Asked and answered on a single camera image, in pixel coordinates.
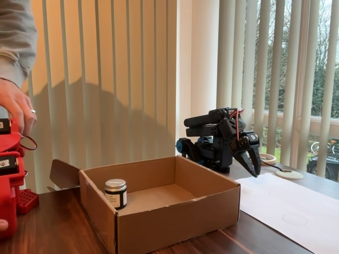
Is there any blue black table clamp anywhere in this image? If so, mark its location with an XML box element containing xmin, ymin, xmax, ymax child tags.
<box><xmin>176</xmin><ymin>137</ymin><xmax>198</xmax><ymax>161</ymax></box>

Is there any red perforated clamp block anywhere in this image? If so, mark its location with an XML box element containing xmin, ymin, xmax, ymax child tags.
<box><xmin>17</xmin><ymin>189</ymin><xmax>40</xmax><ymax>215</ymax></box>

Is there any cream vertical blind warm lit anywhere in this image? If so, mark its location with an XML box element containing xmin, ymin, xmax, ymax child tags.
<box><xmin>21</xmin><ymin>0</ymin><xmax>177</xmax><ymax>194</ymax></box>

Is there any dark jar with silver lid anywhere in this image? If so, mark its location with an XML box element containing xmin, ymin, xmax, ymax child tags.
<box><xmin>104</xmin><ymin>179</ymin><xmax>128</xmax><ymax>211</ymax></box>

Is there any parked bicycle outside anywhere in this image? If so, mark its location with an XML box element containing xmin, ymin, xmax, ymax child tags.
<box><xmin>311</xmin><ymin>139</ymin><xmax>339</xmax><ymax>157</ymax></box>

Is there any cream vertical blind at window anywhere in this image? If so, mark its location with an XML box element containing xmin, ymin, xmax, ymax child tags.
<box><xmin>216</xmin><ymin>0</ymin><xmax>339</xmax><ymax>179</ymax></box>

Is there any white paper sheet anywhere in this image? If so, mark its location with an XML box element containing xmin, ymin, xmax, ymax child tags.
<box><xmin>235</xmin><ymin>172</ymin><xmax>339</xmax><ymax>254</ymax></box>

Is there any beige window frame rail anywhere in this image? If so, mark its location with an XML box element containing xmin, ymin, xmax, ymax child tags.
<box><xmin>251</xmin><ymin>108</ymin><xmax>339</xmax><ymax>137</ymax></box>

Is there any round white desk grommet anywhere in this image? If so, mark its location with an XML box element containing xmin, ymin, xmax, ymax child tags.
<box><xmin>275</xmin><ymin>169</ymin><xmax>305</xmax><ymax>180</ymax></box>

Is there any beige masking tape roll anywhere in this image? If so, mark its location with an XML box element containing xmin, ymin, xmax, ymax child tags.
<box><xmin>258</xmin><ymin>152</ymin><xmax>278</xmax><ymax>166</ymax></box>

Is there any person right hand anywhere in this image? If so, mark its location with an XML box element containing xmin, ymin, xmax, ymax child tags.
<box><xmin>0</xmin><ymin>77</ymin><xmax>38</xmax><ymax>136</ymax></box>

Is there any red leader arm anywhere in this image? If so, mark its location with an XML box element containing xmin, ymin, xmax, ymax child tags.
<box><xmin>0</xmin><ymin>117</ymin><xmax>38</xmax><ymax>239</ymax></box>

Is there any open brown cardboard box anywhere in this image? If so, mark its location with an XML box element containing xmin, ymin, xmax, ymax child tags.
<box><xmin>47</xmin><ymin>155</ymin><xmax>241</xmax><ymax>254</ymax></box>

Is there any red white servo wire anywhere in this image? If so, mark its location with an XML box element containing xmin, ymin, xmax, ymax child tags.
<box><xmin>229</xmin><ymin>108</ymin><xmax>246</xmax><ymax>143</ymax></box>

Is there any grey sweater sleeve forearm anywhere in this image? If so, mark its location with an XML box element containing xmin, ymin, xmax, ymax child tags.
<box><xmin>0</xmin><ymin>0</ymin><xmax>38</xmax><ymax>88</ymax></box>

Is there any dark parked vehicle outside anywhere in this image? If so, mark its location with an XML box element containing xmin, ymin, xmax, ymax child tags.
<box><xmin>307</xmin><ymin>155</ymin><xmax>339</xmax><ymax>182</ymax></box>

